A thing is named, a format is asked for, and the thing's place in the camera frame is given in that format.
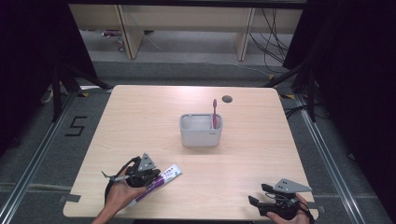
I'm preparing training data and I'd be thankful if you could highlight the left hand-held gripper cable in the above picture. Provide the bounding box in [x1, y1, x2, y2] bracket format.
[101, 156, 142, 204]

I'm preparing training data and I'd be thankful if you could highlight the black metal stand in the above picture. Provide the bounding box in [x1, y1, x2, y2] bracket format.
[264, 62, 318, 123]
[50, 63, 111, 123]

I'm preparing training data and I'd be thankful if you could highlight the small reddish object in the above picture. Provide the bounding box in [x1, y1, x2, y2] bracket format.
[101, 29, 123, 38]

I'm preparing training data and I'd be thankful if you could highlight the person's left hand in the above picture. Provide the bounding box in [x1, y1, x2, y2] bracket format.
[105, 167, 148, 217]

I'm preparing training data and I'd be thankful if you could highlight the aluminium floor rail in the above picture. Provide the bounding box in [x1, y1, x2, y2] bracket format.
[0, 91, 78, 224]
[293, 92, 367, 224]

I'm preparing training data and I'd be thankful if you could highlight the white purple toothpaste tube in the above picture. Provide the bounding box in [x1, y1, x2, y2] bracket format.
[127, 163, 184, 208]

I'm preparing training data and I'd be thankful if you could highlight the hand-held gripper cable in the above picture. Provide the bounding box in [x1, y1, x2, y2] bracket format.
[101, 156, 142, 204]
[297, 199, 316, 224]

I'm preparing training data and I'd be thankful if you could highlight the bundle of black cables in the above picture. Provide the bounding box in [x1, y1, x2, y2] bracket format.
[248, 7, 291, 75]

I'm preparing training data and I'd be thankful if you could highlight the grey floor tape strip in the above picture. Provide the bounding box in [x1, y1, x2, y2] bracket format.
[58, 193, 82, 203]

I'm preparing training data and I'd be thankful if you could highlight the pink grey toothbrush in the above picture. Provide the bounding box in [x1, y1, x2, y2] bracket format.
[211, 98, 219, 130]

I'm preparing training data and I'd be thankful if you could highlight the grey plastic toothbrush holder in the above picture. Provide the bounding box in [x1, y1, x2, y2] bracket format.
[178, 112, 224, 148]

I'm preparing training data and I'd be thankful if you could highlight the person's right hand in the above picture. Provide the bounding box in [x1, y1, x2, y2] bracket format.
[266, 193, 313, 224]

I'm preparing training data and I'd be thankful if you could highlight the right hand-held gripper cable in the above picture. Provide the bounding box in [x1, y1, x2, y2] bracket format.
[297, 199, 316, 224]

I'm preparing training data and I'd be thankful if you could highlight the black floor cable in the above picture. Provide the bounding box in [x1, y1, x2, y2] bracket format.
[283, 105, 308, 120]

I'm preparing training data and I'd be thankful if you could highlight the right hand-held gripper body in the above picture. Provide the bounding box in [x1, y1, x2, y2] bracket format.
[257, 177, 313, 220]

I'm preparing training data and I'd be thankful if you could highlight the light wooden shelf unit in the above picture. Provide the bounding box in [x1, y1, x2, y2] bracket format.
[68, 3, 304, 62]

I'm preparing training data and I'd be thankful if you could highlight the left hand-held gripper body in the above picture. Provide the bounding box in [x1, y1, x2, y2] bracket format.
[125, 152, 162, 189]

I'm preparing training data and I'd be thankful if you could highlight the white coiled cable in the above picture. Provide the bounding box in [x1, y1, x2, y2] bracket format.
[40, 84, 64, 105]

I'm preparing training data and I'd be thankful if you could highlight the dark curtain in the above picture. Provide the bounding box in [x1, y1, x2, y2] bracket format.
[282, 0, 396, 216]
[0, 0, 99, 157]

